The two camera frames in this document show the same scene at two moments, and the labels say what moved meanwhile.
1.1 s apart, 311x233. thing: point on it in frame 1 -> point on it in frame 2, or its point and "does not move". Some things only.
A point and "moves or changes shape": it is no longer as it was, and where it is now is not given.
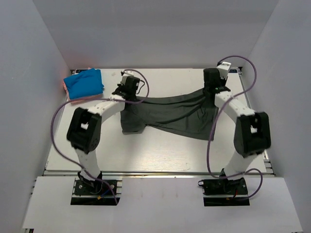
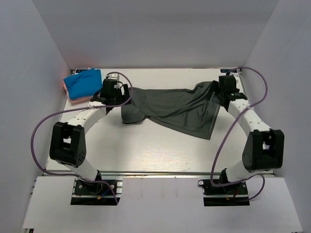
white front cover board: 156,205 does not move
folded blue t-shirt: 87,83 does not move
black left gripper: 120,86 -> 123,98
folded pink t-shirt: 83,99 does not move
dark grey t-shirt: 193,114 moves or changes shape
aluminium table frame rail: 269,167 does not move
